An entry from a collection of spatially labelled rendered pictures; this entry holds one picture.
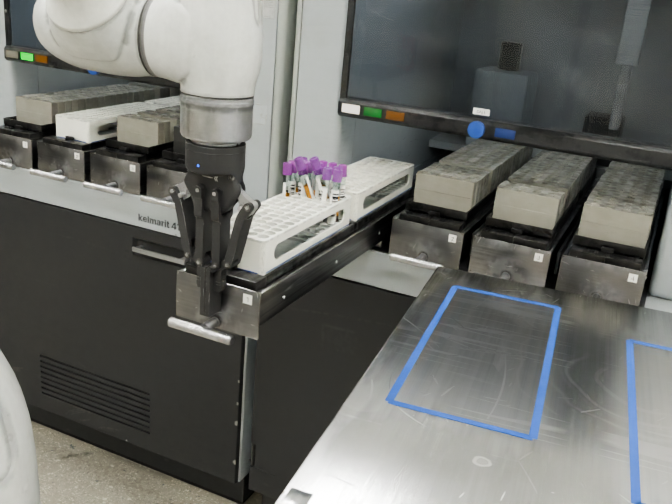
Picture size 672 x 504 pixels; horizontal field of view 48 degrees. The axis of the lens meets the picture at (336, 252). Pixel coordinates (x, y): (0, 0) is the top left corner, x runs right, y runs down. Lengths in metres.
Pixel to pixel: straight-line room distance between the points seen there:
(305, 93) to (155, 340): 0.66
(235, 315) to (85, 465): 1.11
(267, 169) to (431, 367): 0.84
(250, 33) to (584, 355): 0.54
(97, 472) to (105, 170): 0.78
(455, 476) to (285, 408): 1.00
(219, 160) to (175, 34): 0.15
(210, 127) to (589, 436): 0.54
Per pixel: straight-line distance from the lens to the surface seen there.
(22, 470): 0.57
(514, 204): 1.39
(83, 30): 0.95
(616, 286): 1.32
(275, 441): 1.70
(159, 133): 1.71
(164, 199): 1.59
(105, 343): 1.88
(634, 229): 1.37
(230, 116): 0.92
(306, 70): 1.51
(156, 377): 1.81
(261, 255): 1.03
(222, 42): 0.90
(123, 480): 2.02
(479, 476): 0.68
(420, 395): 0.78
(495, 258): 1.34
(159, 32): 0.93
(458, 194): 1.41
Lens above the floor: 1.20
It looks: 20 degrees down
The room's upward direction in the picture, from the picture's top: 5 degrees clockwise
